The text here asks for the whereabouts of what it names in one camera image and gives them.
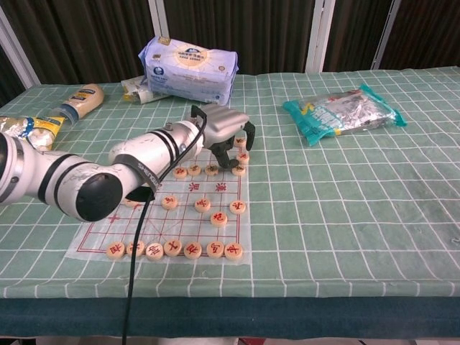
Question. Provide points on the blue white tissue pack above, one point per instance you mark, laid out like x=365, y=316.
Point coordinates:
x=190, y=68

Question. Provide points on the mayonnaise squeeze bottle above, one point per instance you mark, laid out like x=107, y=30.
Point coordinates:
x=82, y=100

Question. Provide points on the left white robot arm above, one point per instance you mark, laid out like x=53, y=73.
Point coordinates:
x=154, y=151

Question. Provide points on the small crumpled paper packet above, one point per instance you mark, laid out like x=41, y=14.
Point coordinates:
x=138, y=90

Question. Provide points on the yellow marshmallow bag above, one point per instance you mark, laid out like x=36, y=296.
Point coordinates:
x=39, y=129

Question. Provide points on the round wooden xiangqi piece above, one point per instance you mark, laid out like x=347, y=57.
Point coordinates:
x=215, y=249
x=169, y=203
x=233, y=251
x=173, y=248
x=239, y=141
x=180, y=172
x=116, y=250
x=202, y=205
x=239, y=170
x=243, y=157
x=219, y=218
x=193, y=249
x=194, y=169
x=140, y=248
x=155, y=251
x=211, y=169
x=132, y=204
x=237, y=207

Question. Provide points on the clear plastic xiangqi board sheet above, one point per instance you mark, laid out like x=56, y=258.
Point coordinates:
x=201, y=230

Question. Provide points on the dark slatted partition panel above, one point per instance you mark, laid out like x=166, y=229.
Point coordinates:
x=427, y=32
x=359, y=32
x=7, y=79
x=251, y=21
x=90, y=36

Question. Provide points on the green checked tablecloth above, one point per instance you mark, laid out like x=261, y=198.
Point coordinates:
x=341, y=215

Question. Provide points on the teal silver snack bag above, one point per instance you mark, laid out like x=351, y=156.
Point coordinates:
x=341, y=113

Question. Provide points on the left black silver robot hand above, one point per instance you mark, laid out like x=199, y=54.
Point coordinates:
x=224, y=122

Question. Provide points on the white partition frame post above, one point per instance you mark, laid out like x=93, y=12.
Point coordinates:
x=386, y=36
x=18, y=59
x=320, y=36
x=158, y=18

